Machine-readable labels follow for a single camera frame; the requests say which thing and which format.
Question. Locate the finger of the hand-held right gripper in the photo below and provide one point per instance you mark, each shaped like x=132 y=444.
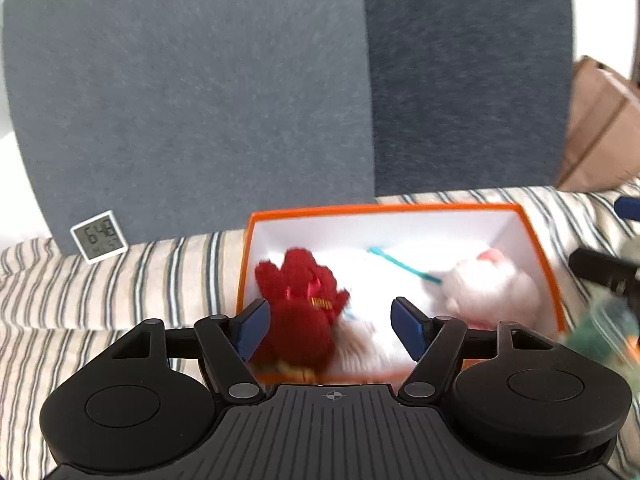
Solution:
x=629 y=208
x=600 y=267

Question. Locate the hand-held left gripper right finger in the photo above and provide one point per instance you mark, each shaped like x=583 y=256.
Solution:
x=405 y=327

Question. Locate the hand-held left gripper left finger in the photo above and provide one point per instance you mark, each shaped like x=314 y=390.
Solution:
x=255 y=327

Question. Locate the red plush bear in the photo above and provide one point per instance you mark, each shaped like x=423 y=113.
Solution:
x=300 y=280

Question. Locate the orange cardboard box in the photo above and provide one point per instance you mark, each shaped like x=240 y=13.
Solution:
x=425 y=230

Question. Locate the clear plastic storage box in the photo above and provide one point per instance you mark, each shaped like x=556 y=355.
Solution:
x=605 y=330

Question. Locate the teal toothbrush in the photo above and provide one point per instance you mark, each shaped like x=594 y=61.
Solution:
x=400 y=265

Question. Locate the white plush toy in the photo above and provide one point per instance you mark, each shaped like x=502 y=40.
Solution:
x=480 y=285

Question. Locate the brown paper bag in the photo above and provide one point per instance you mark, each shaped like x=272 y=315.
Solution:
x=600 y=125

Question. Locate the striped blanket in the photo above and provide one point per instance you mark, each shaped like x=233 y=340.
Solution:
x=125 y=290

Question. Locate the white digital clock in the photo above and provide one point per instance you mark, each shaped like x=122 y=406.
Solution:
x=99 y=237

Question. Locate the dark grey headboard panel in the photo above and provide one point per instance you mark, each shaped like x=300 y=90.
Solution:
x=465 y=70

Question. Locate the light grey headboard panel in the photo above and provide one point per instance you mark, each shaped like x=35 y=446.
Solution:
x=175 y=85

